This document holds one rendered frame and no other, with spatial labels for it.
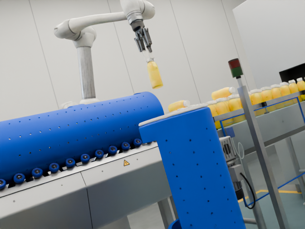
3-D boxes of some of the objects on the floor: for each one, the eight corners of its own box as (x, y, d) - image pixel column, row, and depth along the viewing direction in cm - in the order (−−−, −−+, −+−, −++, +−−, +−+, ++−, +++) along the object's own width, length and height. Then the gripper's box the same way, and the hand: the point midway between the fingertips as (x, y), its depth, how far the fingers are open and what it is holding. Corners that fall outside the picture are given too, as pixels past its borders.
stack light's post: (294, 278, 176) (236, 87, 182) (298, 275, 178) (240, 87, 184) (301, 280, 172) (241, 86, 178) (305, 276, 174) (246, 85, 181)
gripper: (125, 30, 192) (138, 66, 189) (138, 16, 178) (152, 54, 176) (135, 29, 196) (148, 65, 194) (149, 15, 183) (163, 53, 180)
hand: (148, 54), depth 185 cm, fingers closed on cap, 4 cm apart
